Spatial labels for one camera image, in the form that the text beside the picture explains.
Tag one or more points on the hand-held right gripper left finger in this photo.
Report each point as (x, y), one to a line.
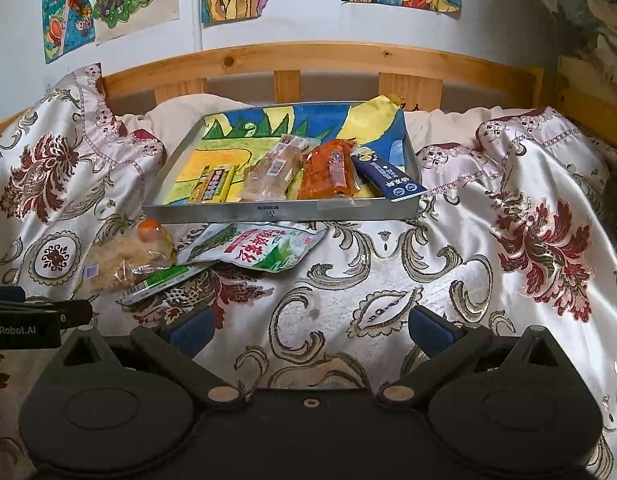
(191, 332)

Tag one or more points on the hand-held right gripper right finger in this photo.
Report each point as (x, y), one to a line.
(428, 332)

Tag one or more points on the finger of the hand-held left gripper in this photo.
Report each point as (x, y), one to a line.
(6, 294)
(48, 312)

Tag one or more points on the green stick packet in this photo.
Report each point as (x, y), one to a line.
(163, 280)

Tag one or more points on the clear cracker bag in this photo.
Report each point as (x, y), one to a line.
(123, 265)

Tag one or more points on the green white vegetable packet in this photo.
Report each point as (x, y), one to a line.
(258, 250)

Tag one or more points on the small orange tangerine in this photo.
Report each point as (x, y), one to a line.
(149, 230)

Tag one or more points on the silver metal tray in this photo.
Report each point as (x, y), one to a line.
(213, 212)

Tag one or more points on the yellow snack bar packet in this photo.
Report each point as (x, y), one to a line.
(213, 185)

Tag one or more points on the blue stick packet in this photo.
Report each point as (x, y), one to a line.
(388, 177)

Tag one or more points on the clear bread packet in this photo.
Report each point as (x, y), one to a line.
(271, 172)

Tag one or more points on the orange red snack packet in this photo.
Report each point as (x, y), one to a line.
(328, 170)

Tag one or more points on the floral satin blanket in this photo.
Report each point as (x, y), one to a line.
(488, 280)

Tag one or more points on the colourful drawing tray liner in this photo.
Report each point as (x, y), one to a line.
(248, 130)

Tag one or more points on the cream pillow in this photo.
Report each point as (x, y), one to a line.
(188, 107)

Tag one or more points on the wooden side board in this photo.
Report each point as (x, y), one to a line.
(588, 100)

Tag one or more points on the wooden bed headboard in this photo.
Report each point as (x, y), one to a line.
(288, 57)

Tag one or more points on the leaf patterned cloth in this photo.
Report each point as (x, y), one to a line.
(588, 15)

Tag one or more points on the blue wall drawing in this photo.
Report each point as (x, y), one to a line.
(63, 15)

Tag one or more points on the beige figure wall drawing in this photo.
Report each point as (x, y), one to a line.
(138, 5)

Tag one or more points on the white wall pipe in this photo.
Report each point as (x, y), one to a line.
(196, 10)

